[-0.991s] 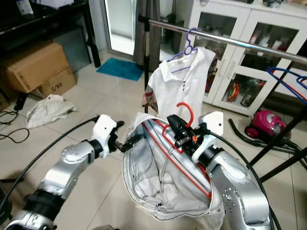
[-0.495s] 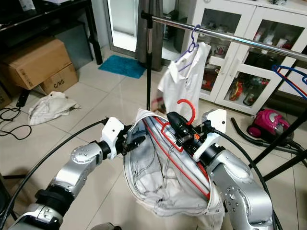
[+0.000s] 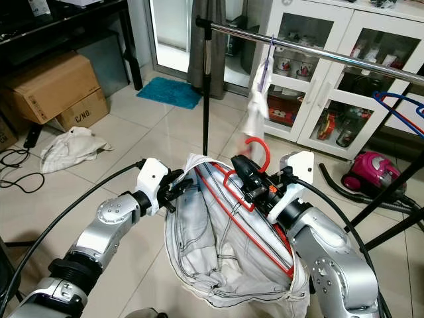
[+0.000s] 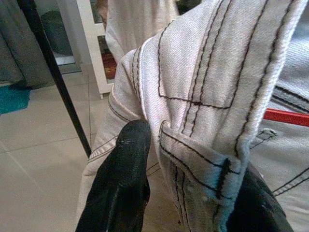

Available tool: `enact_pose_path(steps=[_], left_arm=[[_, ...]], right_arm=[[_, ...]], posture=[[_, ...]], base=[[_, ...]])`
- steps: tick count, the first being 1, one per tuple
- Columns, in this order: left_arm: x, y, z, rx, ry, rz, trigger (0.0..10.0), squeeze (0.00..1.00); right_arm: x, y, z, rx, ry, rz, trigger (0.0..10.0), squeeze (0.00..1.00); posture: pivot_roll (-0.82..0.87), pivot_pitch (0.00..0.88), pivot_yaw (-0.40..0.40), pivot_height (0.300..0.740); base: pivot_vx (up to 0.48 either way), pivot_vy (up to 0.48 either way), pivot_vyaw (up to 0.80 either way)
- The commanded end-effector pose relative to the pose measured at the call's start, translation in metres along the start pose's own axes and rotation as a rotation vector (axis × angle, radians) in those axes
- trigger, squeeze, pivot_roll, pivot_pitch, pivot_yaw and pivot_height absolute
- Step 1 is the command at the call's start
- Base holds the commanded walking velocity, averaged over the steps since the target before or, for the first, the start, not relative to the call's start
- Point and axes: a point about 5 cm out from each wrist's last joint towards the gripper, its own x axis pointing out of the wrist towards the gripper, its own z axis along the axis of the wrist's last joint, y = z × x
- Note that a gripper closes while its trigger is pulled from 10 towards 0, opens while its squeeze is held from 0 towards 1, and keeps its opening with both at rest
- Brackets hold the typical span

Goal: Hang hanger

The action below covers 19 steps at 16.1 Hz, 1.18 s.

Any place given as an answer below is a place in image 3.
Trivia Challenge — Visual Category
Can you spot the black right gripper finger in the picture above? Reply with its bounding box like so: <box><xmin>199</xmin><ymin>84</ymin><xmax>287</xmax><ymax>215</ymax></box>
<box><xmin>232</xmin><ymin>156</ymin><xmax>262</xmax><ymax>185</ymax></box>

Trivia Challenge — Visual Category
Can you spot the red wire hanger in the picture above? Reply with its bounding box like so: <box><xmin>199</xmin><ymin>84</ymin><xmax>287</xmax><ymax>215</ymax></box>
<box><xmin>195</xmin><ymin>136</ymin><xmax>296</xmax><ymax>279</ymax></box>

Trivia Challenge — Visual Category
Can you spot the white shirt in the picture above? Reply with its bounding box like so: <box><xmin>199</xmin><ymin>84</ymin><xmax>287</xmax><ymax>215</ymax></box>
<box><xmin>241</xmin><ymin>56</ymin><xmax>274</xmax><ymax>141</ymax></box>

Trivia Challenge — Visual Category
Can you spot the white jeans dark stitching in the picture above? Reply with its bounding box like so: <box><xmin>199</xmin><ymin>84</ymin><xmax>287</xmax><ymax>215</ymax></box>
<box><xmin>164</xmin><ymin>154</ymin><xmax>312</xmax><ymax>311</ymax></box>

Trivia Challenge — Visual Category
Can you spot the blue plastic hanger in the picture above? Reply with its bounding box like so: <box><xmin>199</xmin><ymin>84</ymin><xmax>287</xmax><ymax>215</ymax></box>
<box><xmin>372</xmin><ymin>90</ymin><xmax>424</xmax><ymax>127</ymax></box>
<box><xmin>260</xmin><ymin>36</ymin><xmax>280</xmax><ymax>93</ymax></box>

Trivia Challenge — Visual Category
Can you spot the white glass-door cabinet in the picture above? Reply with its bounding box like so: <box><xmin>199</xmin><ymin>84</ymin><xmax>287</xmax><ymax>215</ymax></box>
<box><xmin>245</xmin><ymin>0</ymin><xmax>424</xmax><ymax>161</ymax></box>

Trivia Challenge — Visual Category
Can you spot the teal floor mat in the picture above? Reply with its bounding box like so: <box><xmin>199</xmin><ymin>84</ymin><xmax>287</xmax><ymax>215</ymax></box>
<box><xmin>136</xmin><ymin>76</ymin><xmax>203</xmax><ymax>111</ymax></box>

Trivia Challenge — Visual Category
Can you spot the pink vacuum cleaner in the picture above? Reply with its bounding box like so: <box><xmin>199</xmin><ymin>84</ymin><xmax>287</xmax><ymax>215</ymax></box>
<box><xmin>318</xmin><ymin>151</ymin><xmax>424</xmax><ymax>214</ymax></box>

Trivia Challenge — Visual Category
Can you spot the crumpled white cloth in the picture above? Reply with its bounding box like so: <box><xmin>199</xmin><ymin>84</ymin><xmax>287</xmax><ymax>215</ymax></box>
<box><xmin>40</xmin><ymin>127</ymin><xmax>113</xmax><ymax>175</ymax></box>

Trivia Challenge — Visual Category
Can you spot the grey curtain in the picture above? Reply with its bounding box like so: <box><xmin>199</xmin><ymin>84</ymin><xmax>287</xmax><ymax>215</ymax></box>
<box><xmin>187</xmin><ymin>0</ymin><xmax>247</xmax><ymax>100</ymax></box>

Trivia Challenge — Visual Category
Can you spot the black power adapter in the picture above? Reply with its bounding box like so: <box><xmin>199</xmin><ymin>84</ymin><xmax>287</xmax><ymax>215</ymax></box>
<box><xmin>25</xmin><ymin>123</ymin><xmax>44</xmax><ymax>150</ymax></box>

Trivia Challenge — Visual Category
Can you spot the white framed glass door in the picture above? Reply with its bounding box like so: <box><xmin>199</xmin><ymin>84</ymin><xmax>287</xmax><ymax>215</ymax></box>
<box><xmin>149</xmin><ymin>0</ymin><xmax>196</xmax><ymax>74</ymax></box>

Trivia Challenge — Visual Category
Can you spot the brown cardboard box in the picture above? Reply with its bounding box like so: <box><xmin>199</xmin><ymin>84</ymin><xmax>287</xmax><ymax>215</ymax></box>
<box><xmin>5</xmin><ymin>52</ymin><xmax>111</xmax><ymax>131</ymax></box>

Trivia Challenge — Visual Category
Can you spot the black desk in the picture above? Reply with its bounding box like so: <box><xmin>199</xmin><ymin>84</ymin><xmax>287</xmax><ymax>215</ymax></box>
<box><xmin>0</xmin><ymin>0</ymin><xmax>144</xmax><ymax>91</ymax></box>

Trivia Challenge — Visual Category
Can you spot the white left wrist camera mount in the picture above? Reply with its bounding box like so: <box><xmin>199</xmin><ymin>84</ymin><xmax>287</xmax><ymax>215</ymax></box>
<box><xmin>136</xmin><ymin>158</ymin><xmax>170</xmax><ymax>217</ymax></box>

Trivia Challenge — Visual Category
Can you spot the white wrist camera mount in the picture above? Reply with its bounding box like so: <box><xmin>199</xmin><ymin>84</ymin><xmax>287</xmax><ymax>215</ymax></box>
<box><xmin>136</xmin><ymin>158</ymin><xmax>170</xmax><ymax>217</ymax></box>
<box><xmin>266</xmin><ymin>151</ymin><xmax>316</xmax><ymax>223</ymax></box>

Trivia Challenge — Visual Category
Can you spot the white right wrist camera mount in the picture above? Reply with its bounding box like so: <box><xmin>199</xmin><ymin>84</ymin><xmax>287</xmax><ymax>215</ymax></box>
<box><xmin>266</xmin><ymin>151</ymin><xmax>316</xmax><ymax>223</ymax></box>

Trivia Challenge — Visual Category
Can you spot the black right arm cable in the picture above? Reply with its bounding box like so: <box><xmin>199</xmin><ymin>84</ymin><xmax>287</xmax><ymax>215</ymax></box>
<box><xmin>293</xmin><ymin>175</ymin><xmax>396</xmax><ymax>318</ymax></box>

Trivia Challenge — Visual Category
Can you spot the black table leg frame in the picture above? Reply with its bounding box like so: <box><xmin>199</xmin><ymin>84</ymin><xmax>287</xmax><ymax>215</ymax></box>
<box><xmin>346</xmin><ymin>154</ymin><xmax>424</xmax><ymax>252</ymax></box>

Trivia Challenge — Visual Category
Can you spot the black floor cable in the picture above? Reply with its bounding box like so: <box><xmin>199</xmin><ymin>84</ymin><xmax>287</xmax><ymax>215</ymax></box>
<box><xmin>0</xmin><ymin>148</ymin><xmax>42</xmax><ymax>194</ymax></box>

